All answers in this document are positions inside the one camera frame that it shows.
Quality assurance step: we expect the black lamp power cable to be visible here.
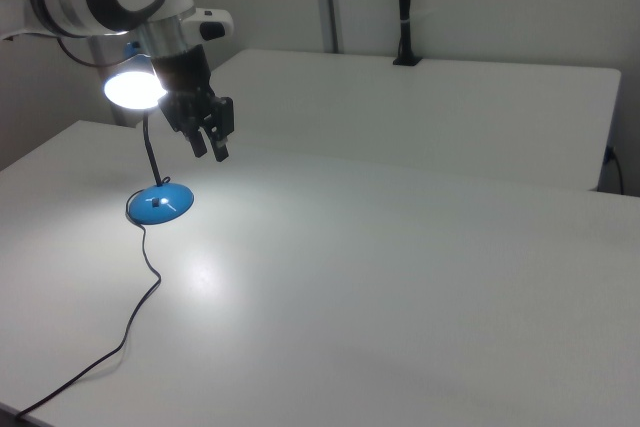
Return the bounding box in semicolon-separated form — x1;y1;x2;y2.
14;219;163;421

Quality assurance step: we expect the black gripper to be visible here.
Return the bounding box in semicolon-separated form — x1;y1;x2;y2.
151;44;236;164

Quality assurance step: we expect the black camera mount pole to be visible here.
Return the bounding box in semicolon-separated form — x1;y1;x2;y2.
392;0;422;67

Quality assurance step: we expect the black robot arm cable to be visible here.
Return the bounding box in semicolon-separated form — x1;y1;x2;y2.
57;36;121;69

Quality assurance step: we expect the blue gooseneck desk lamp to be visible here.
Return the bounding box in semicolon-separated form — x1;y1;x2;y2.
103;40;196;226

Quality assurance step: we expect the black cable at table side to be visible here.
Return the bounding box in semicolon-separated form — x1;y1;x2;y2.
605;146;626;194

